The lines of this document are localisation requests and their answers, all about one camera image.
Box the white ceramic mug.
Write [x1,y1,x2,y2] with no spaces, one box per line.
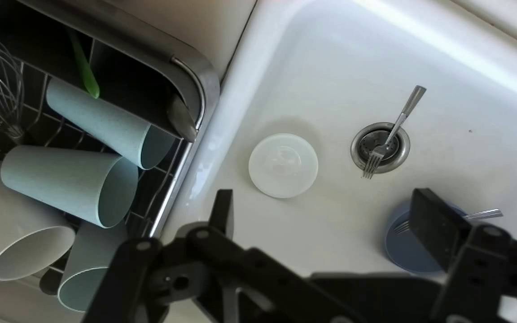
[0,160,78,284]

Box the darker teal plastic cup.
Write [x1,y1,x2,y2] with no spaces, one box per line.
[56,221,131,315]

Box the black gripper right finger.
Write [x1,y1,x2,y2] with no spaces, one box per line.
[410,187,517,323]

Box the grey spoon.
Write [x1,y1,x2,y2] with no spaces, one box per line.
[167,96,200,142]

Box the light teal plastic cup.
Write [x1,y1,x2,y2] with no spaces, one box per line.
[45,78,180,173]
[0,146,142,232]

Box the silver fork with grooved handle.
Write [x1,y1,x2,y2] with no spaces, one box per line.
[363,85,428,180]

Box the white round lid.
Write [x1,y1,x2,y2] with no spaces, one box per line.
[246,131,322,201]

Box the dark grey dish rack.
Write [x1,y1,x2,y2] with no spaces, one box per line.
[0,0,221,302]

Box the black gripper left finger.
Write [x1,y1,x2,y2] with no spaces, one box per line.
[85,189,368,323]

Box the green plastic utensil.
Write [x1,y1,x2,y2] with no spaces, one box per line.
[67,29,103,101]

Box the white ceramic sink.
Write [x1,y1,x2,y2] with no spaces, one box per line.
[162,0,517,323]

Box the metal sink drain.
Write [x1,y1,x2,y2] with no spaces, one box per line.
[350,121,411,176]

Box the blue bowl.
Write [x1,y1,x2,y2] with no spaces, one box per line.
[383,200,471,277]

